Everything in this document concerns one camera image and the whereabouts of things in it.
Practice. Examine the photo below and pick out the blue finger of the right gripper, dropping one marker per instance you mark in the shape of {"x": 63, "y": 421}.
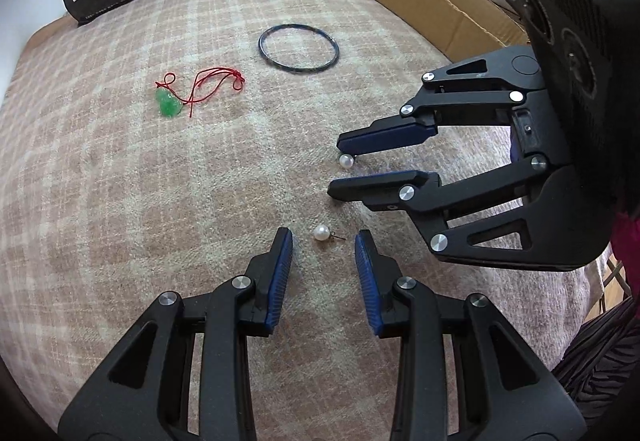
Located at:
{"x": 383, "y": 188}
{"x": 387, "y": 133}

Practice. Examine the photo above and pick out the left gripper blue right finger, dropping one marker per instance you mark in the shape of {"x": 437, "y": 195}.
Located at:
{"x": 464, "y": 371}

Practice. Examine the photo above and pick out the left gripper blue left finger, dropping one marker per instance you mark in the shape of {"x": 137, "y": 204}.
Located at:
{"x": 181, "y": 371}

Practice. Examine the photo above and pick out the pearl earring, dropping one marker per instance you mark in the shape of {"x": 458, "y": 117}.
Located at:
{"x": 324, "y": 233}
{"x": 346, "y": 161}

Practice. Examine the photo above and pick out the pink sleeve forearm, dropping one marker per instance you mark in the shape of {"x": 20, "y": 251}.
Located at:
{"x": 625, "y": 243}

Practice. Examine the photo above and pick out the cardboard box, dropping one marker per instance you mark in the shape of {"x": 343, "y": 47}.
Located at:
{"x": 459, "y": 28}

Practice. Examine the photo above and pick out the plaid pink blanket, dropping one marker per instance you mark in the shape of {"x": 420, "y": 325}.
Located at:
{"x": 162, "y": 146}

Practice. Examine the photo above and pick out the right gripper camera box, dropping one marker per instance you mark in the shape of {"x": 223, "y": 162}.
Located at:
{"x": 588, "y": 51}

